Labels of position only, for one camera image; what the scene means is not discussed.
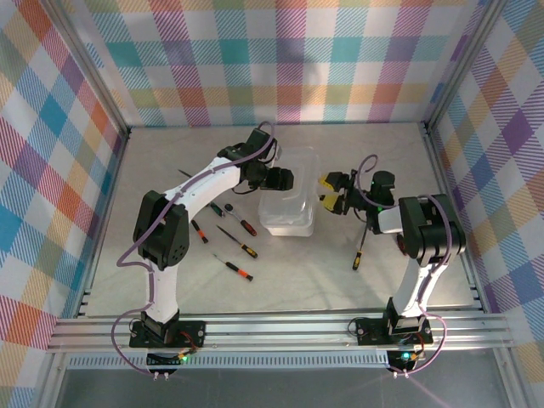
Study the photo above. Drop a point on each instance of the clear plastic tool box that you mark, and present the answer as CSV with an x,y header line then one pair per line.
x,y
293,212

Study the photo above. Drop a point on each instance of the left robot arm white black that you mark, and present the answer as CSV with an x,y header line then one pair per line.
x,y
163,297

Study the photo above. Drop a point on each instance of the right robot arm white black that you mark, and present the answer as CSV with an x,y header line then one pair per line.
x,y
414,289

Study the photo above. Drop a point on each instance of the black controller board green light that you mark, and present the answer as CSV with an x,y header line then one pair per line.
x,y
163,361
404,359

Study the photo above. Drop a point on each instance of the aluminium table side rail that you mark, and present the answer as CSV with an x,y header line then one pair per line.
x,y
104,221
438,161

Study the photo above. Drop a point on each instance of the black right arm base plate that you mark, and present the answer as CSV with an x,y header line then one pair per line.
x,y
370,331

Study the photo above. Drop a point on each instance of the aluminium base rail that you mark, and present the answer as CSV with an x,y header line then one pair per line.
x,y
276,331

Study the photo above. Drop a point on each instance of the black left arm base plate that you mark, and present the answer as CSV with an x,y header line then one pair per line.
x,y
191,329

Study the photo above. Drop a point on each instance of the aluminium frame post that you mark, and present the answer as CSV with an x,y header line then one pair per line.
x,y
98,76
461,64

